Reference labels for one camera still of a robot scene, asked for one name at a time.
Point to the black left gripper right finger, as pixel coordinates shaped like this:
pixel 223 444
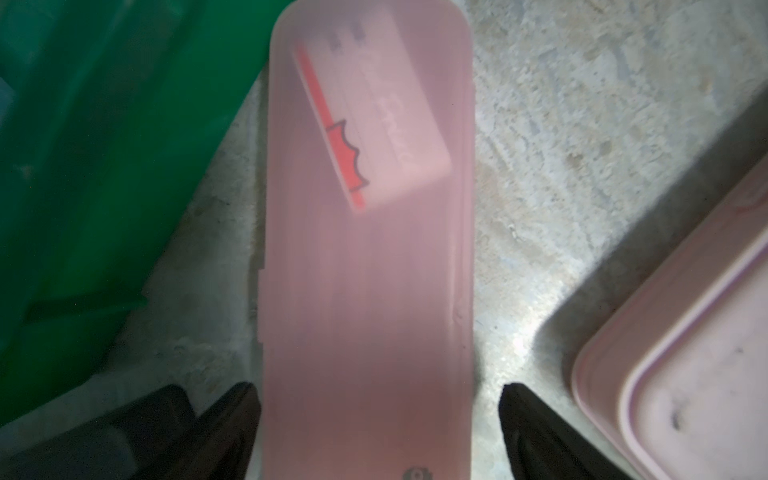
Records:
pixel 542 445

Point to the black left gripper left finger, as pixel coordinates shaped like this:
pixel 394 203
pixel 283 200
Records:
pixel 218 445

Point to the black pencil case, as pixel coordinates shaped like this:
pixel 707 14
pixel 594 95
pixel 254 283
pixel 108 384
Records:
pixel 114 446

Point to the pink translucent pencil case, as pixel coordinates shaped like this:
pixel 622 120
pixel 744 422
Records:
pixel 365 296

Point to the pink flat lidded box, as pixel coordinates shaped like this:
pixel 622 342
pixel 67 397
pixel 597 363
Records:
pixel 676 380

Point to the green plastic storage box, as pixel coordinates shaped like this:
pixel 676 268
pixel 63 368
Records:
pixel 111 112

